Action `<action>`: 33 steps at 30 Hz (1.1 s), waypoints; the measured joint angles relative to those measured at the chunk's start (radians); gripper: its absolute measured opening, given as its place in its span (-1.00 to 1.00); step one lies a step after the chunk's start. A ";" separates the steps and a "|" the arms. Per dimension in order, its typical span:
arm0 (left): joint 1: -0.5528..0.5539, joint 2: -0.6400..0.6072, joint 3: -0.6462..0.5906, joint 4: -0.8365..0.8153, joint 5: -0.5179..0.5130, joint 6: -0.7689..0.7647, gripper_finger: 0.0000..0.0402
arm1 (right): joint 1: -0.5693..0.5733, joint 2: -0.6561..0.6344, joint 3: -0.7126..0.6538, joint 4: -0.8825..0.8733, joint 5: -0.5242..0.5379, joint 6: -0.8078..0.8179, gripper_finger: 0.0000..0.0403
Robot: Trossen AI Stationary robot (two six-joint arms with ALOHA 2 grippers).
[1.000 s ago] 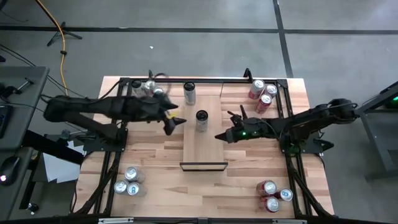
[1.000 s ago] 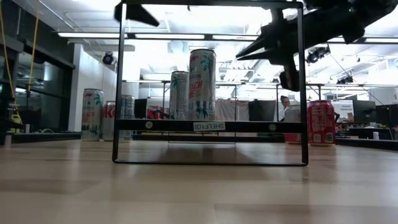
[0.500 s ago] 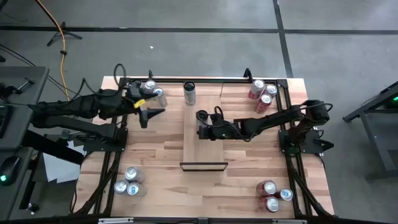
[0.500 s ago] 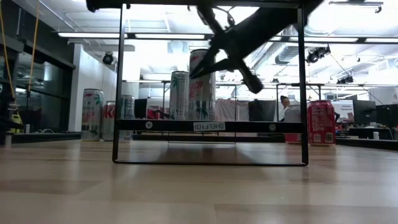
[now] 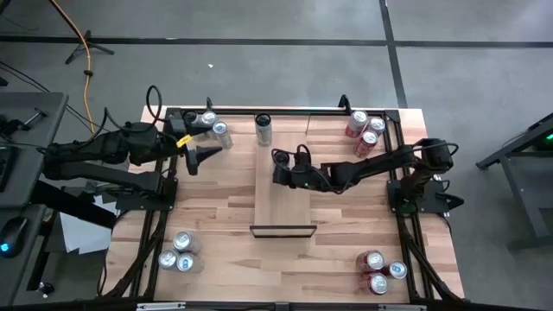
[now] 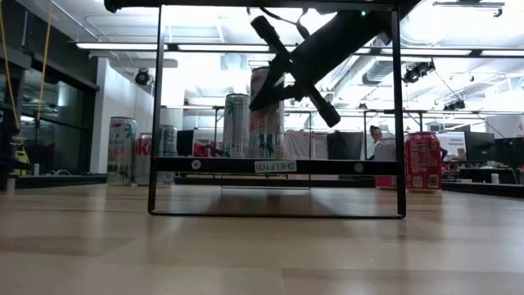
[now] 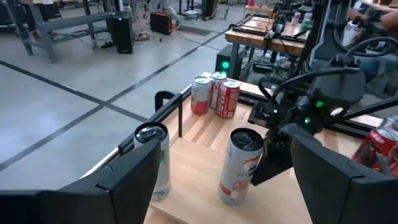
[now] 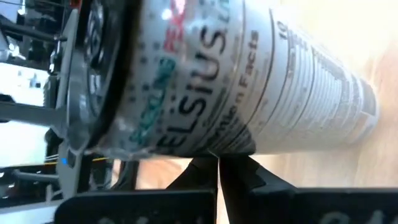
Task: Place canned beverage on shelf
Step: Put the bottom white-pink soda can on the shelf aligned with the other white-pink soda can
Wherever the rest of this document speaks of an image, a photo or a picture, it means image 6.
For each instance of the silver Diet Coke can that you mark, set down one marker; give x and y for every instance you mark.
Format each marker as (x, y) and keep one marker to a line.
(143, 160)

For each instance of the blue silver energy drink can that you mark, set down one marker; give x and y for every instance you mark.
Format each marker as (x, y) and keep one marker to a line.
(168, 141)

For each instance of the white cylinder post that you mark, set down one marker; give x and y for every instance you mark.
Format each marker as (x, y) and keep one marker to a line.
(10, 183)

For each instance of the black fabric panel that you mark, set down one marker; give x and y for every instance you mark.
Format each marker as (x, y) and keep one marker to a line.
(346, 145)

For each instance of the white cloth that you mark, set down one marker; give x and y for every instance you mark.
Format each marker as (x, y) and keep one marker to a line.
(303, 144)

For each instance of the round black ceiling spotlight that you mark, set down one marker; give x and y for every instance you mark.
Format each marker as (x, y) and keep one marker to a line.
(142, 77)

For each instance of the red Coca-Cola can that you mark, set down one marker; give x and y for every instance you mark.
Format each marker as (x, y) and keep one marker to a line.
(423, 162)

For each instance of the black aluminium rig frame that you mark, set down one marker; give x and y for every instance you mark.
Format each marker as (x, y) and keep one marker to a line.
(61, 181)

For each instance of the black track light cluster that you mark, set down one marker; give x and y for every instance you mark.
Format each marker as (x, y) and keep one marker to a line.
(454, 105)
(417, 71)

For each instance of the black computer monitor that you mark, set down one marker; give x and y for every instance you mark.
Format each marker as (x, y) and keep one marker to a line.
(509, 152)
(479, 145)
(185, 142)

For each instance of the white cup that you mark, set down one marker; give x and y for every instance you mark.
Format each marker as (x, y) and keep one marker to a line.
(494, 178)

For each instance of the yellow green device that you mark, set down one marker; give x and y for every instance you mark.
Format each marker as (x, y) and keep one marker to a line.
(20, 157)

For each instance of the person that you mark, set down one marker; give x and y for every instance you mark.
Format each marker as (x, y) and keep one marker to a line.
(374, 133)

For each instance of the grey ceiling rail fixture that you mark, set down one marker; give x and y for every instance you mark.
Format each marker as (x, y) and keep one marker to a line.
(466, 4)

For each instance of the ceiling light strip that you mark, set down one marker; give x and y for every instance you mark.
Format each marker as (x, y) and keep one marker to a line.
(123, 46)

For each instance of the white Celsius can black lid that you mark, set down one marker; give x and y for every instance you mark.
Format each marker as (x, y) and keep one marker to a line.
(268, 135)
(236, 127)
(122, 151)

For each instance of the red patterned banner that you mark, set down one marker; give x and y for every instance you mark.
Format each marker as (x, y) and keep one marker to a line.
(206, 148)

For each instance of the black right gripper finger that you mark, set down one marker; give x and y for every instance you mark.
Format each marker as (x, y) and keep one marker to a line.
(274, 86)
(292, 94)

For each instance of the white shelf label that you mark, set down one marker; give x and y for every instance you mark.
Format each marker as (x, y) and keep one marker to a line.
(275, 166)

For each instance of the wooden shelf with black frame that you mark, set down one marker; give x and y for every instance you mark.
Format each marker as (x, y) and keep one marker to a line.
(327, 166)

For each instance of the white can with red base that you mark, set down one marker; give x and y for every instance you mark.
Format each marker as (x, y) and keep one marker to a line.
(385, 153)

